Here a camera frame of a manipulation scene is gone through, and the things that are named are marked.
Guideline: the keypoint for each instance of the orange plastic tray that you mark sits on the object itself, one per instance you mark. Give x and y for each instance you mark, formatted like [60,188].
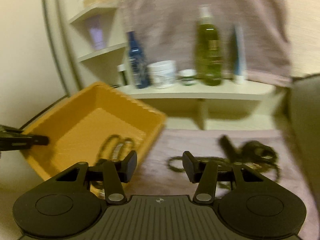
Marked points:
[78,126]

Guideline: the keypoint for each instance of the blue and white tube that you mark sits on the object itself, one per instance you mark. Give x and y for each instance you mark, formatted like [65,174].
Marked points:
[239,61]

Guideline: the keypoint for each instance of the dark blue spray bottle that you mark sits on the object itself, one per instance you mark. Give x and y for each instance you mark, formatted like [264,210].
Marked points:
[137,62]

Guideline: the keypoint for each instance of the small green-label jar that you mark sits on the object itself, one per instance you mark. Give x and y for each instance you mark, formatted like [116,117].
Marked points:
[187,77]

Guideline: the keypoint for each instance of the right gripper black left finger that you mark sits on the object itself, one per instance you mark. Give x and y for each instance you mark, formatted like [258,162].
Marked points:
[74,200]

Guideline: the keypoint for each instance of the cream wooden shelf unit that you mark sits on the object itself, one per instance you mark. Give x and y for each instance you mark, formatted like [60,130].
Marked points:
[227,106]

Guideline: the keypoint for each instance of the green oil spray bottle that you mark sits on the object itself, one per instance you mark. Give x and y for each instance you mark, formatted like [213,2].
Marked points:
[208,55]

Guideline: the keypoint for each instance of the white cream jar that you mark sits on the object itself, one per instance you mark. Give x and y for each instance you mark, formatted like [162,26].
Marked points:
[162,74]

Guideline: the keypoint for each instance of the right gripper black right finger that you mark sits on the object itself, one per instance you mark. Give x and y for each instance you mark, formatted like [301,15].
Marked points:
[244,200]

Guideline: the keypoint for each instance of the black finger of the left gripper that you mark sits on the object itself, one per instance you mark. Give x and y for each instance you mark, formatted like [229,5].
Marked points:
[13,139]

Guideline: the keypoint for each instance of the grey cushion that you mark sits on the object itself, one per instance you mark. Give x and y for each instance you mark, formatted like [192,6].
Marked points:
[300,106]

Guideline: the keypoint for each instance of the black rectangular clip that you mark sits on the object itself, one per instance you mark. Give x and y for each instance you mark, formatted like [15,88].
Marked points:
[228,148]

